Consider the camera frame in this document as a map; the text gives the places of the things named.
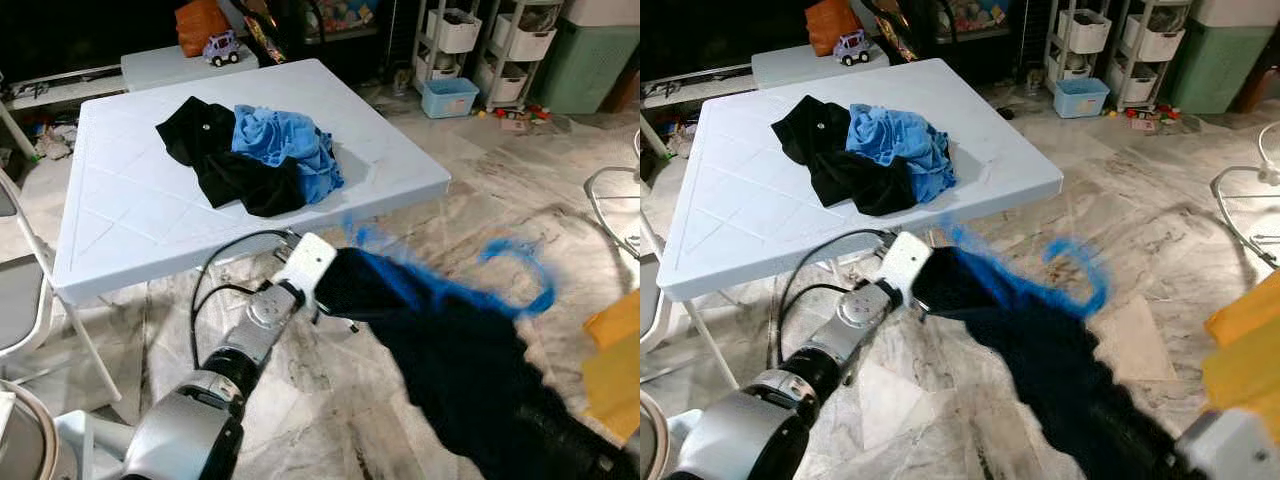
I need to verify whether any blue plastic hanger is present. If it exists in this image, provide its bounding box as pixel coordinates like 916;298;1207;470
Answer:
945;225;1110;321
345;222;557;321

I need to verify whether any dark navy garment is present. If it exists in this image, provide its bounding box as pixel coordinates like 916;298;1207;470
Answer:
315;245;641;480
912;245;1186;480

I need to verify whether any large light blue plastic table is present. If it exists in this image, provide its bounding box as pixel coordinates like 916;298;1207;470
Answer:
655;58;1064;391
52;58;453;401

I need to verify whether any yellow printed t-shirt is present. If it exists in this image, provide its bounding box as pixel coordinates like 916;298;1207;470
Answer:
1200;270;1280;441
582;290;641;441

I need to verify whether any white low toy shelf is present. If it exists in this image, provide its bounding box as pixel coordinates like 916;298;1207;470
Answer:
640;64;756;109
0;66;126;111

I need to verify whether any green laundry hamper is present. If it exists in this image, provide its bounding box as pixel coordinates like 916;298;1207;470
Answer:
1160;0;1280;114
530;0;641;114

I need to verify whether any metal laundry bowl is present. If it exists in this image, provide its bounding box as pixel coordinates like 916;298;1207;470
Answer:
0;380;63;480
640;390;671;480

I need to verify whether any black garment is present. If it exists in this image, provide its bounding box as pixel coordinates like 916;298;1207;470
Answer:
771;97;918;217
156;97;307;218

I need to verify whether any small light blue table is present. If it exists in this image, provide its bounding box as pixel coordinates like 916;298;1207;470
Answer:
120;42;261;93
750;42;891;89

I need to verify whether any white drawer storage rack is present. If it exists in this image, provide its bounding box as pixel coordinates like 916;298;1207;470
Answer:
478;0;561;109
1043;0;1113;93
413;0;483;96
1108;0;1191;106

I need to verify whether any light blue plastic basket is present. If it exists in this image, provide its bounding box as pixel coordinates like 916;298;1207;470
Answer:
420;77;481;120
1052;77;1111;120

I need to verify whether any purple toy car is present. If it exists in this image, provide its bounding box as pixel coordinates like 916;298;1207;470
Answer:
203;30;243;67
833;30;871;66

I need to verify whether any orange bag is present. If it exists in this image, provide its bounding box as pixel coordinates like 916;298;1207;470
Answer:
175;0;233;58
806;0;863;57

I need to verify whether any white metal bouncer frame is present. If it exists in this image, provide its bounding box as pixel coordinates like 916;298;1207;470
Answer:
1210;120;1280;271
583;165;641;261

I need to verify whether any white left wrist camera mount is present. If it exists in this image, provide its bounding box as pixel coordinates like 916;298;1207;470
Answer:
272;233;338;306
878;232;935;303

